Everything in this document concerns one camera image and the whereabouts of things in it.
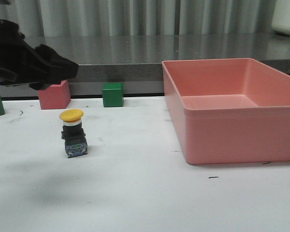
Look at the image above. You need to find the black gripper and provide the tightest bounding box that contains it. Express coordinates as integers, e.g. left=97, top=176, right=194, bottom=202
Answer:
left=0, top=19, right=78, bottom=90

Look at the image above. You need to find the yellow push button switch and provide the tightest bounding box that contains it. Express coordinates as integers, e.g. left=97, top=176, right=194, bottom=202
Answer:
left=59, top=109, right=87, bottom=158

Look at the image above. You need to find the pink wooden cube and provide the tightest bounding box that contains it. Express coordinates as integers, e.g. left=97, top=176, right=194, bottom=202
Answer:
left=38, top=80, right=71, bottom=110

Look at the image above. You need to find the green cube near bin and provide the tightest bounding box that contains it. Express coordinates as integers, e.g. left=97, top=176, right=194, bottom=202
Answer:
left=102, top=83, right=124, bottom=107

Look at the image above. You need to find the grey stone countertop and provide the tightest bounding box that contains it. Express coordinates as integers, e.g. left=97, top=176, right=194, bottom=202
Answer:
left=26, top=33, right=290, bottom=84

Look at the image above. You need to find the pink plastic bin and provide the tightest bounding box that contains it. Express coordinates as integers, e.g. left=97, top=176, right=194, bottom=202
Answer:
left=162, top=58, right=290, bottom=164

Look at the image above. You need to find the white appliance on counter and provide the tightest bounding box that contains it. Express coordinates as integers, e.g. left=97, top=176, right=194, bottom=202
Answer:
left=271, top=0, right=290, bottom=36

